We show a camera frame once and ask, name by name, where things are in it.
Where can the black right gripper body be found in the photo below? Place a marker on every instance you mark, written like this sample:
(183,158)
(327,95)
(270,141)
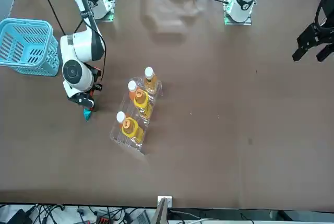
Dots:
(82,100)

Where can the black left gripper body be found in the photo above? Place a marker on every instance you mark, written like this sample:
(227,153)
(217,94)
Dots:
(329,17)

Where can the teal potato chips packet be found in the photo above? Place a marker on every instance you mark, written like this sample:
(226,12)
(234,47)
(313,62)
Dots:
(87,115)

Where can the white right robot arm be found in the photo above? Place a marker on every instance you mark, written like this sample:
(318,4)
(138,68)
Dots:
(81,46)

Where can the clear acrylic stepped shelf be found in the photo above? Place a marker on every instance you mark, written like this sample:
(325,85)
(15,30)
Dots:
(122,138)

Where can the light blue plastic basket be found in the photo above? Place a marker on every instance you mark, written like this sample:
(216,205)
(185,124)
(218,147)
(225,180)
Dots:
(39,62)

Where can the orange juice bottle white cap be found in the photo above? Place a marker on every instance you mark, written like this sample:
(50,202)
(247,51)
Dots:
(120,118)
(131,91)

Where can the yellow bottle orange cap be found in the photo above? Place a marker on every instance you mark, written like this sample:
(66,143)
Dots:
(142,104)
(133,130)

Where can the pale tea bottle white cap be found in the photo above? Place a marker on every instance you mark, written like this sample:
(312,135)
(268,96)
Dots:
(150,81)

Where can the red black electronic device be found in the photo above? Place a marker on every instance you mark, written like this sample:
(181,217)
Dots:
(103,219)

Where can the black adapter brick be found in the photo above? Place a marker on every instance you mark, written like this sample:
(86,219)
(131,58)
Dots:
(18,217)

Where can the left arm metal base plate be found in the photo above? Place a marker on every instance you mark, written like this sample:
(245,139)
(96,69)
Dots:
(246,21)

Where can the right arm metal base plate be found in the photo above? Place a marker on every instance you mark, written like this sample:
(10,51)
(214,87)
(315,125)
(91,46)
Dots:
(111,17)

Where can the aluminium profile post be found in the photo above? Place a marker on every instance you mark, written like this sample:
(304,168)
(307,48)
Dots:
(163,208)

